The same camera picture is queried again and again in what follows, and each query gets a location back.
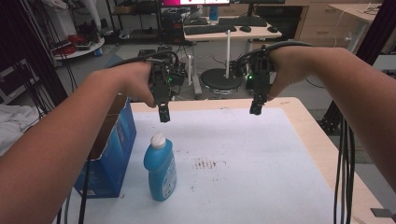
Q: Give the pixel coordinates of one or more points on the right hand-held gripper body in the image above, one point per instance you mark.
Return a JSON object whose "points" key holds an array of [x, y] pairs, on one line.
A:
{"points": [[260, 77]]}

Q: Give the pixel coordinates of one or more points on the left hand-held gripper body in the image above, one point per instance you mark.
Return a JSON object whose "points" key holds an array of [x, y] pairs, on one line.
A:
{"points": [[162, 81]]}

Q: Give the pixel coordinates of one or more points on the blue bottle with white cap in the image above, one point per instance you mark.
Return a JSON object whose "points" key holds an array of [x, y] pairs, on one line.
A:
{"points": [[160, 168]]}

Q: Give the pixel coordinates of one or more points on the blue cardboard box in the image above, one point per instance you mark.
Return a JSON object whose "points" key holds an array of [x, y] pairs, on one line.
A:
{"points": [[116, 155]]}

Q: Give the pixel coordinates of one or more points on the person's left hand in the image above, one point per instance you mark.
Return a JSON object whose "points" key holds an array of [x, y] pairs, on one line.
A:
{"points": [[137, 81]]}

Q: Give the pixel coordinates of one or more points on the person's right hand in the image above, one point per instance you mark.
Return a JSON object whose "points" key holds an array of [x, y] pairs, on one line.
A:
{"points": [[291, 63]]}

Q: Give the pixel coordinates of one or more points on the black round stool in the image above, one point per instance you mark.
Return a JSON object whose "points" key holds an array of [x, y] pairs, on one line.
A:
{"points": [[219, 81]]}

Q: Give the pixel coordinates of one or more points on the black computer mouse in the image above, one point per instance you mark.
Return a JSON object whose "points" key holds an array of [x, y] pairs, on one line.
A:
{"points": [[245, 29], [272, 29]]}

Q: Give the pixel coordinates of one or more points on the black computer tower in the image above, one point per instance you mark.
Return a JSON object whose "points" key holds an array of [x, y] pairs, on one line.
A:
{"points": [[172, 28]]}

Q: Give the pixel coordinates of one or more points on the black keyboard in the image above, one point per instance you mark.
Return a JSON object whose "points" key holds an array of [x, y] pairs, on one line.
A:
{"points": [[208, 29], [243, 21]]}

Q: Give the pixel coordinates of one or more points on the white table mat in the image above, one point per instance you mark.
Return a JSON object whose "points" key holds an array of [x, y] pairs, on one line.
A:
{"points": [[249, 174]]}

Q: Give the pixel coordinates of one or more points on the black metal stand foot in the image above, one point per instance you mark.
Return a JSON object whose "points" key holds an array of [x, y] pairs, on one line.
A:
{"points": [[330, 119]]}

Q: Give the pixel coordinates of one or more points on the wooden drawer cabinet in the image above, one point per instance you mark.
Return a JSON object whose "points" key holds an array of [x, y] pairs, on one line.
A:
{"points": [[317, 26]]}

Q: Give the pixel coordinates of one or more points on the blue cup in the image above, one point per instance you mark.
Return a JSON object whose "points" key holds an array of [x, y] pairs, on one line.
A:
{"points": [[213, 13]]}

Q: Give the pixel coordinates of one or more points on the computer monitor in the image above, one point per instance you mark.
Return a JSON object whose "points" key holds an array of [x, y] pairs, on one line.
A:
{"points": [[196, 2]]}

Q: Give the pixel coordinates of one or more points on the round white side table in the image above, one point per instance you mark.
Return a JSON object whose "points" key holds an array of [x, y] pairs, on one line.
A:
{"points": [[81, 51]]}

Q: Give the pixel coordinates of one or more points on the white cloth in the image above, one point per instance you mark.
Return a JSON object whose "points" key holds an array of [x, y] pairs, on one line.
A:
{"points": [[15, 124]]}

